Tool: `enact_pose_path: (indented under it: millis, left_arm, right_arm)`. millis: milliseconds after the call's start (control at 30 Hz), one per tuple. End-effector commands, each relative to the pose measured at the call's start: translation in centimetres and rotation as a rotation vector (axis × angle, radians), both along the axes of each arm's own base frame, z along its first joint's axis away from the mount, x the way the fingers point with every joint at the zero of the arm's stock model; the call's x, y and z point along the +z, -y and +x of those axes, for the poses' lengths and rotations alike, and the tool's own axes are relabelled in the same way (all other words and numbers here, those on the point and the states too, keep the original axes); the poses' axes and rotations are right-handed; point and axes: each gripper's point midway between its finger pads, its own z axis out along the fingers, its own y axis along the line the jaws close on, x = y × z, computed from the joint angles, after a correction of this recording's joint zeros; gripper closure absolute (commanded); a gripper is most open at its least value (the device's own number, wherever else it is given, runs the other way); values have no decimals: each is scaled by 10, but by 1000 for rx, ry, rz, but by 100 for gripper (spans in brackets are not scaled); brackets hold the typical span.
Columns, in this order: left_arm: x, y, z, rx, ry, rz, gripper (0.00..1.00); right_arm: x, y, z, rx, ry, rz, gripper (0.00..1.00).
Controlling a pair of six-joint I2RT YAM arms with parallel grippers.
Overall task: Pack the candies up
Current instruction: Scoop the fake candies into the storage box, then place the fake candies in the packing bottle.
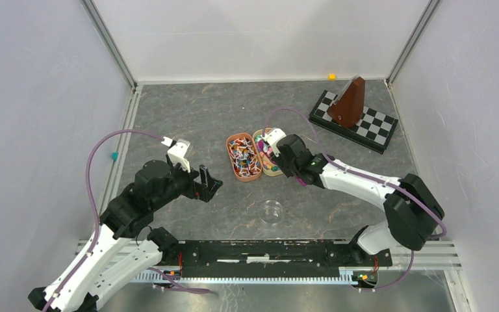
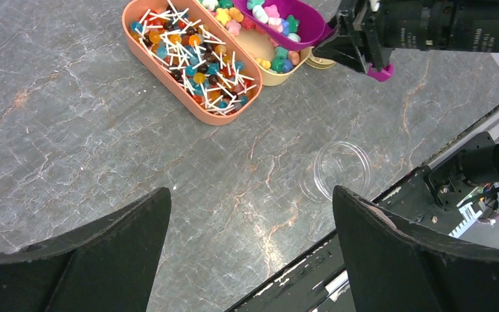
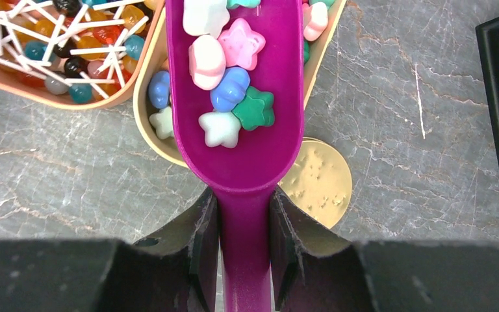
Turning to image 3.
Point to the beige tray of star candies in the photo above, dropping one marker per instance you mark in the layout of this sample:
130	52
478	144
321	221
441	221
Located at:
157	128

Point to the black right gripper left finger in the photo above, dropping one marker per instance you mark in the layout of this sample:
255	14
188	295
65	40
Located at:
172	269

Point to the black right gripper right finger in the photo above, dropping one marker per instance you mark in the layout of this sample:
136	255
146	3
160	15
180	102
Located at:
314	269

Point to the magenta plastic scoop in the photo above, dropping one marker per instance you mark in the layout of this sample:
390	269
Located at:
244	178

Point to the gold round lid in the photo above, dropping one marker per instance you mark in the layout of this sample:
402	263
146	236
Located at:
319	182

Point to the orange tray of lollipops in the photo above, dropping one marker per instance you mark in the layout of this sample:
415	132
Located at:
75	54

